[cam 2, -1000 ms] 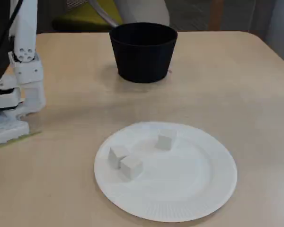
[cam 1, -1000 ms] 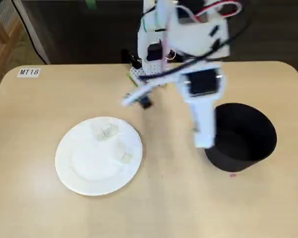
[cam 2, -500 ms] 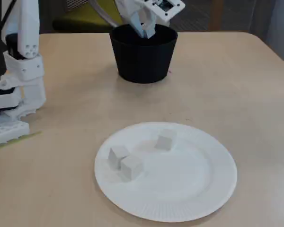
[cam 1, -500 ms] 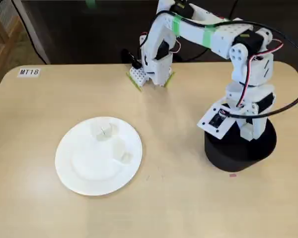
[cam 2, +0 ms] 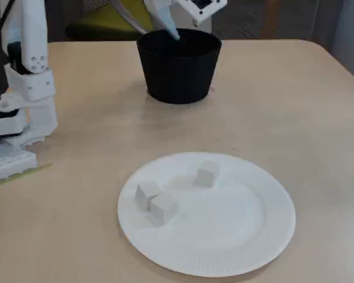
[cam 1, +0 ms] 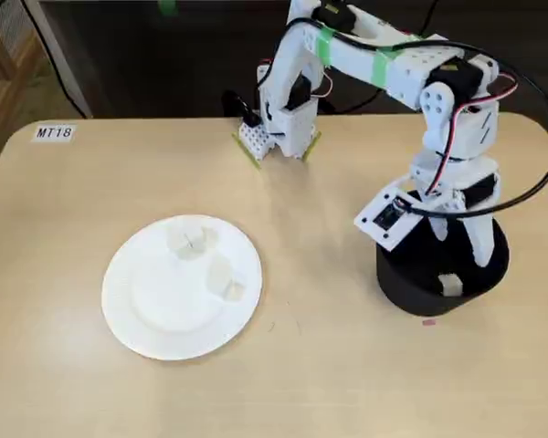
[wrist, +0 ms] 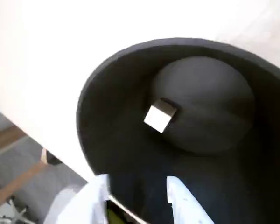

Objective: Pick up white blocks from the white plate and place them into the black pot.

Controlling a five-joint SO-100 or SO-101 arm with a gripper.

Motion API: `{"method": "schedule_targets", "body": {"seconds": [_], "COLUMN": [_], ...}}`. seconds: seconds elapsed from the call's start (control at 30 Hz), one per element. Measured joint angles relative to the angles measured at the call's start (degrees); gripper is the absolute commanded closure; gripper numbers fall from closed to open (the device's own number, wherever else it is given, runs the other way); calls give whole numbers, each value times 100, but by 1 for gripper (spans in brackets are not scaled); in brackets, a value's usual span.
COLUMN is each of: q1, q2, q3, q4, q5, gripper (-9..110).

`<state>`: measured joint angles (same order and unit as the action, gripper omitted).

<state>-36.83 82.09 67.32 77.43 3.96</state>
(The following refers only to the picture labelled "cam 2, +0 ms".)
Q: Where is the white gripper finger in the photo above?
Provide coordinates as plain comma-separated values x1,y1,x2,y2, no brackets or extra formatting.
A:
143,0,181,41
110,0,150,34

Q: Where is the white cube block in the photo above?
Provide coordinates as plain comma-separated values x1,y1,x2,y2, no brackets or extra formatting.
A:
149,193,179,229
135,180,163,212
192,160,221,189

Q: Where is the black ribbed pot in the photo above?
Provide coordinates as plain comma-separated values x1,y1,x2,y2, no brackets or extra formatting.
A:
136,28,222,105

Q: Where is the white paper plate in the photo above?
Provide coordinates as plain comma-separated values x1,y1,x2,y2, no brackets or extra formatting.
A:
117,151,297,278

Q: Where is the thin green base board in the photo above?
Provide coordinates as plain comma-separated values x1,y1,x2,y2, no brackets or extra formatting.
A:
0,163,53,190

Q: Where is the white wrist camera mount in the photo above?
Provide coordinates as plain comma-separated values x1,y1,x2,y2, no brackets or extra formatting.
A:
175,0,228,25

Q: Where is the wooden partition frame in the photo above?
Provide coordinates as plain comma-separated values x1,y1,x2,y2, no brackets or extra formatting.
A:
261,0,280,39

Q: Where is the thick black camera cable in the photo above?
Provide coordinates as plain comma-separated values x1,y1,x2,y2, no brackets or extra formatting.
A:
0,0,16,60

